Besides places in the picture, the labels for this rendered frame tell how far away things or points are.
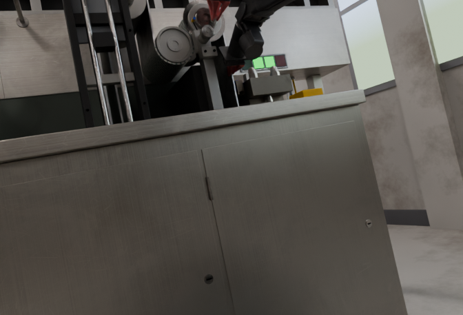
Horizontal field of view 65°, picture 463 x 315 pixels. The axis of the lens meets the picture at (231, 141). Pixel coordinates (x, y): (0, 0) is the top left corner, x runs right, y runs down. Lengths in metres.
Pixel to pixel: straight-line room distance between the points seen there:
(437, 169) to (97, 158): 2.47
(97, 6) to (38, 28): 0.47
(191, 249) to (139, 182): 0.19
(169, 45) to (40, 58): 0.51
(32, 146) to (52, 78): 0.70
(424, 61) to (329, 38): 1.06
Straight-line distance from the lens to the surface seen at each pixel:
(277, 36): 1.80
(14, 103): 1.47
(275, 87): 1.26
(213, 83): 1.16
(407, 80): 2.95
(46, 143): 0.80
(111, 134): 0.81
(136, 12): 1.24
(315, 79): 2.05
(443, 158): 2.89
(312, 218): 1.01
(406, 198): 3.21
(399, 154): 3.14
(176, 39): 1.22
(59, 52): 1.51
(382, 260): 1.17
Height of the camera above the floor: 0.77
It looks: 3 degrees up
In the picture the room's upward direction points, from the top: 12 degrees counter-clockwise
